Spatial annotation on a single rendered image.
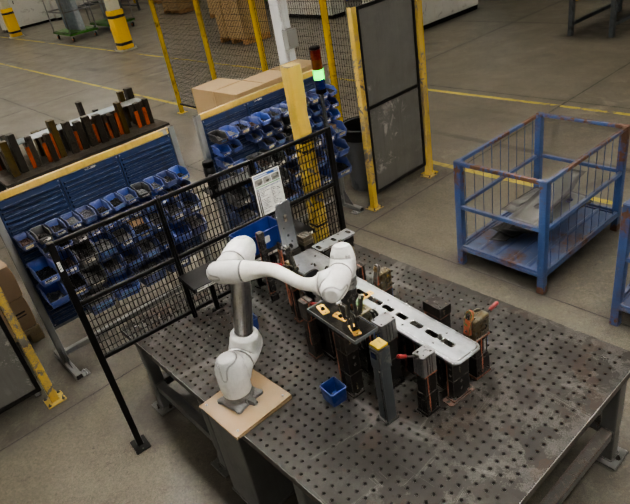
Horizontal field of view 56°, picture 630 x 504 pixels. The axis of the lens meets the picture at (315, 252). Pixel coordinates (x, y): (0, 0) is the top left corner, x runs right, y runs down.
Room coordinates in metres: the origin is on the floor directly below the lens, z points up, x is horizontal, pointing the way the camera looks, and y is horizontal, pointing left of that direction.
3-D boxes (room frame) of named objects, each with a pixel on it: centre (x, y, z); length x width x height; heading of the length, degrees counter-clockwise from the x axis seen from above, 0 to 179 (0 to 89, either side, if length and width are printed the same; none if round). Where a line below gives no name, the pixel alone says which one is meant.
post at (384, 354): (2.03, -0.20, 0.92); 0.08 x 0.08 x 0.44; 31
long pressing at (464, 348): (2.61, -0.24, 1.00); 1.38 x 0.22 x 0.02; 31
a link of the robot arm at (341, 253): (2.13, -0.11, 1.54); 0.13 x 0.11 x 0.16; 160
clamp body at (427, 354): (2.03, -0.39, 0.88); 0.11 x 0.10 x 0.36; 121
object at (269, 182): (3.54, 0.22, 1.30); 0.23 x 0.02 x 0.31; 121
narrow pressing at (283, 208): (3.25, 0.14, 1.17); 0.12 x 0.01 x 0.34; 121
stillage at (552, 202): (4.26, -1.90, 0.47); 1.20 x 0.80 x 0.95; 125
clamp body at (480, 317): (2.22, -0.69, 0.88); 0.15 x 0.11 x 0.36; 121
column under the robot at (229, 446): (2.33, 0.52, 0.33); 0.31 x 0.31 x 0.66; 37
